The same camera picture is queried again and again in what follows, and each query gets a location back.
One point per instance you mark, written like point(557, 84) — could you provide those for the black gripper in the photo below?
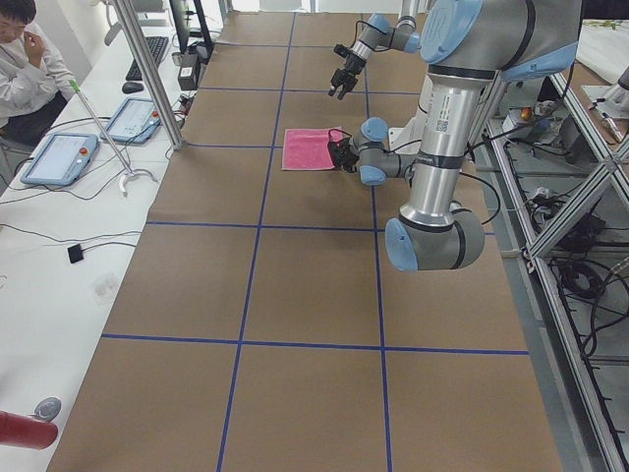
point(351, 64)
point(340, 156)

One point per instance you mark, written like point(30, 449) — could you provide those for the pink and grey towel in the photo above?
point(306, 149)

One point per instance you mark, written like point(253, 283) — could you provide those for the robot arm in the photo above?
point(376, 34)
point(466, 45)

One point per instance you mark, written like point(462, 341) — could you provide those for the black power adapter box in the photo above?
point(189, 72)

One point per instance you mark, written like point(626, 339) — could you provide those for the black monitor stand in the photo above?
point(192, 32)

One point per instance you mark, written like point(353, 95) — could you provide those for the far blue teach pendant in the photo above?
point(134, 122)

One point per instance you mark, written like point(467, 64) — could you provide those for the blue teach pendant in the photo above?
point(62, 159)
point(134, 122)

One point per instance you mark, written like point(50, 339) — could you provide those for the black computer mouse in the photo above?
point(131, 87)

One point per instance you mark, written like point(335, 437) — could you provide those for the near blue teach pendant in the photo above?
point(62, 159)

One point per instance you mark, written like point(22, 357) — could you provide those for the small black square device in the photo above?
point(75, 253)

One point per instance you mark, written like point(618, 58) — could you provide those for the seated person white shirt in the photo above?
point(35, 81)

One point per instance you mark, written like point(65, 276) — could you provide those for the round silver disc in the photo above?
point(47, 409)

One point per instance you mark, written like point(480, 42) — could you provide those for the red cylinder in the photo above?
point(26, 432)

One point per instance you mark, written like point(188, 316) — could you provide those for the aluminium frame rack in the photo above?
point(563, 229)

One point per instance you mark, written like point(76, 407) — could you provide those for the aluminium frame post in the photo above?
point(128, 19)

